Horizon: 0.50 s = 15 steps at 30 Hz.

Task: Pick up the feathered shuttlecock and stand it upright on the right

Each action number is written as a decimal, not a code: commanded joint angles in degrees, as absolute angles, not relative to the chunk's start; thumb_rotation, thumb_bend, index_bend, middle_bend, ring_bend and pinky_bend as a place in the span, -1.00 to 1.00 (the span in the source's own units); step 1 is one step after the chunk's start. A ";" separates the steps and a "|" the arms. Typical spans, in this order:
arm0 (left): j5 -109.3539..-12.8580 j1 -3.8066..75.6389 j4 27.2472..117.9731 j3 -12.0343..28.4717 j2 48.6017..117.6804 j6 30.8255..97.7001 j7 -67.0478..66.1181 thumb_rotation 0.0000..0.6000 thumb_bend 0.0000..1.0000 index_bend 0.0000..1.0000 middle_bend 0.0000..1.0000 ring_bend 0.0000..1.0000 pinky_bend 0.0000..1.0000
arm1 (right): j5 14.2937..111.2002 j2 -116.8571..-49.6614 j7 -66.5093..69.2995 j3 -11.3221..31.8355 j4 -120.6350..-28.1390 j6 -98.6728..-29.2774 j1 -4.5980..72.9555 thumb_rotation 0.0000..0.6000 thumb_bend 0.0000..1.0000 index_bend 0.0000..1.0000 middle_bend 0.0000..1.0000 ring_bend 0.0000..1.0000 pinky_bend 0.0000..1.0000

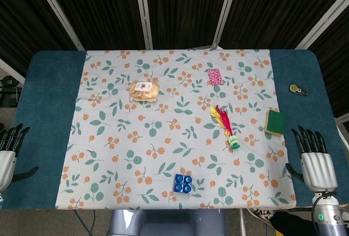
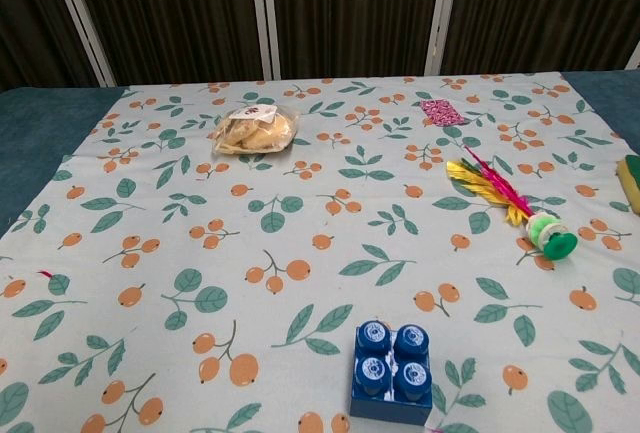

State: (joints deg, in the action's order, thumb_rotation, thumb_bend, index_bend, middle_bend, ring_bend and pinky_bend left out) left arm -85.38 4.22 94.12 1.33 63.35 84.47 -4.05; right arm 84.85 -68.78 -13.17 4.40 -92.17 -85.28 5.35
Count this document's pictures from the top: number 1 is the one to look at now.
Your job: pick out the grey robot torso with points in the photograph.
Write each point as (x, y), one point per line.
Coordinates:
(169, 223)

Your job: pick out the white table leg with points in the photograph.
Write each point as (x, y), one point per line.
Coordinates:
(242, 222)

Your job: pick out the blue bottle four-pack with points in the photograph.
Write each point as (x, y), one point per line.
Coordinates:
(183, 183)

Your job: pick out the yellow black correction tape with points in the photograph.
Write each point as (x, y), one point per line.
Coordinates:
(295, 89)

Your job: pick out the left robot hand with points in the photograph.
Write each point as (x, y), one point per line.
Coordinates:
(6, 165)

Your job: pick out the pink patterned card pack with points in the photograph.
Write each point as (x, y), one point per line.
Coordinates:
(215, 77)

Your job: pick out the green yellow sponge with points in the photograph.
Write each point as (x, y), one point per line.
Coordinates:
(275, 123)

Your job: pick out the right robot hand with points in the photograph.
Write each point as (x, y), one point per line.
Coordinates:
(317, 170)

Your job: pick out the clear bag of snacks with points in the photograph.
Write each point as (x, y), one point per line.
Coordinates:
(144, 91)

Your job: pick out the colourful feather shuttlecock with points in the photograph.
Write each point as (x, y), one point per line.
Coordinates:
(226, 123)

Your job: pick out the black white shoe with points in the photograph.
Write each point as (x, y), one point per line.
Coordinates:
(261, 214)

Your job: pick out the floral tablecloth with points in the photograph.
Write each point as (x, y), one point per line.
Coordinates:
(163, 127)

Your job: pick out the blue felt table cover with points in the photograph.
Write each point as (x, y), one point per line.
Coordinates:
(46, 110)

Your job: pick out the white partition frame post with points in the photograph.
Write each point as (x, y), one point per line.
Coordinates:
(225, 12)
(144, 12)
(58, 14)
(12, 71)
(321, 20)

